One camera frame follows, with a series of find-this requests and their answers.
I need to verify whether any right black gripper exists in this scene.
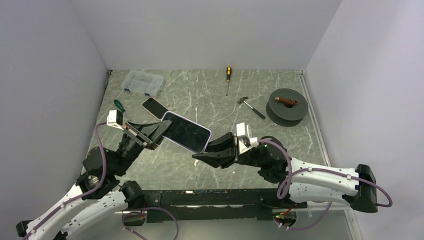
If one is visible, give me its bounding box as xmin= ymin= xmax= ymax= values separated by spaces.
xmin=192 ymin=132 xmax=265 ymax=169

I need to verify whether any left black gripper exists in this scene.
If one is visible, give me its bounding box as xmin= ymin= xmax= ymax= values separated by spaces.
xmin=113 ymin=119 xmax=176 ymax=177

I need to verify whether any phone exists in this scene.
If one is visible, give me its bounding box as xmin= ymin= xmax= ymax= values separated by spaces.
xmin=161 ymin=111 xmax=212 ymax=154
xmin=141 ymin=97 xmax=169 ymax=120

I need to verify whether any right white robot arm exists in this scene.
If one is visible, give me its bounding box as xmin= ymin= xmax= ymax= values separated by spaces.
xmin=192 ymin=133 xmax=378 ymax=213

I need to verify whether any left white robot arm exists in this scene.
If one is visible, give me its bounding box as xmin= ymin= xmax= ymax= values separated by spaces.
xmin=16 ymin=120 xmax=172 ymax=240

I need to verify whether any phone in beige case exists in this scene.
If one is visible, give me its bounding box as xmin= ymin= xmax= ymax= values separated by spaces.
xmin=141 ymin=97 xmax=169 ymax=120

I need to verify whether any clear plastic screw box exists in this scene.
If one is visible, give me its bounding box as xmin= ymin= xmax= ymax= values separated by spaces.
xmin=120 ymin=70 xmax=165 ymax=97

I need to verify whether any black filament spool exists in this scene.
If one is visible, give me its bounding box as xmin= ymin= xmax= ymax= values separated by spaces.
xmin=266 ymin=88 xmax=309 ymax=127

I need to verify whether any brown red tool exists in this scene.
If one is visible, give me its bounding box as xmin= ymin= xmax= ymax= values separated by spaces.
xmin=274 ymin=96 xmax=298 ymax=108

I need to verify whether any orange black screwdriver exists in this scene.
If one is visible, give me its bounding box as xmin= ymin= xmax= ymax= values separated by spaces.
xmin=225 ymin=66 xmax=232 ymax=96

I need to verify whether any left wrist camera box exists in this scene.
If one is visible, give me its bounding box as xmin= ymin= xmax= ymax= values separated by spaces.
xmin=106 ymin=110 xmax=123 ymax=130

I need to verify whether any green handled screwdriver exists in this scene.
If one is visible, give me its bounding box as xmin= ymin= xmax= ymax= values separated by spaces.
xmin=113 ymin=99 xmax=126 ymax=113

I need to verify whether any small black handled hammer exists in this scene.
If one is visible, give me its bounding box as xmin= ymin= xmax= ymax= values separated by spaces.
xmin=237 ymin=96 xmax=266 ymax=120

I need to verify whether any black base frame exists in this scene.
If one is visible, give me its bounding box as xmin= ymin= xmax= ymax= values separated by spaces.
xmin=128 ymin=188 xmax=306 ymax=223

